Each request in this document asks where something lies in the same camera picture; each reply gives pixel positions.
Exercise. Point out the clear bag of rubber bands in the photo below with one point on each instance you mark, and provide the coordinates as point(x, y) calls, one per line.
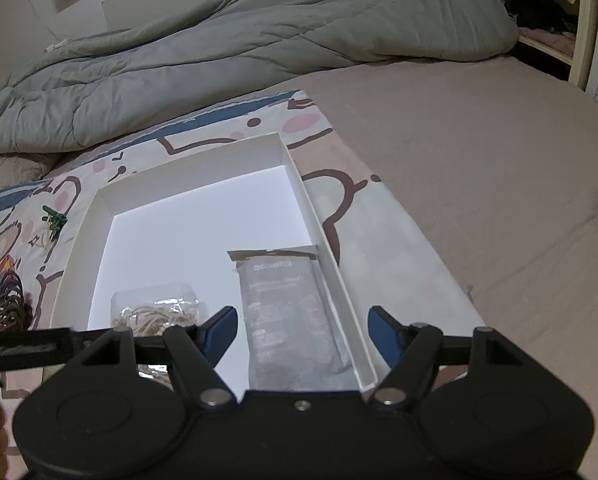
point(151, 310)

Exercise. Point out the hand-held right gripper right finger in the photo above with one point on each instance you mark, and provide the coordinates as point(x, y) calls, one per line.
point(380, 331)

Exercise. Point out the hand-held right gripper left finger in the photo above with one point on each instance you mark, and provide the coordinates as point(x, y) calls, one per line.
point(223, 331)

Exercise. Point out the white cardboard box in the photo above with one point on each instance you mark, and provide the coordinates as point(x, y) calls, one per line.
point(204, 220)

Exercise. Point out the bear printed blanket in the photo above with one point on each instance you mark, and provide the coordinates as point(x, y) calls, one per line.
point(379, 240)

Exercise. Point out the dark clothes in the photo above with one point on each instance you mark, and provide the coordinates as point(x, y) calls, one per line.
point(544, 15)

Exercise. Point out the beige pillow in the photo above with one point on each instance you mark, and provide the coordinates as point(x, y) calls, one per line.
point(14, 172)

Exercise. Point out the grey foil packet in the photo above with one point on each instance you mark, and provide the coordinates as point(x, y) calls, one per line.
point(289, 310)

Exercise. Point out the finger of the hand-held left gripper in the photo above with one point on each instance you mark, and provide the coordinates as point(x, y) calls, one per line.
point(29, 350)

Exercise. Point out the white plug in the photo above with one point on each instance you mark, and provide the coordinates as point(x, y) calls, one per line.
point(56, 45)

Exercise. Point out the large brown hair claw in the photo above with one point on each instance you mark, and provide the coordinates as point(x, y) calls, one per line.
point(11, 300)

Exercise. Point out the grey duvet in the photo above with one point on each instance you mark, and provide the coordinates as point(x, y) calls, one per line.
point(259, 40)

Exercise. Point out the cream wooden shelf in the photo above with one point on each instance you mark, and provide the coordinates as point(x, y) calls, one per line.
point(581, 35)

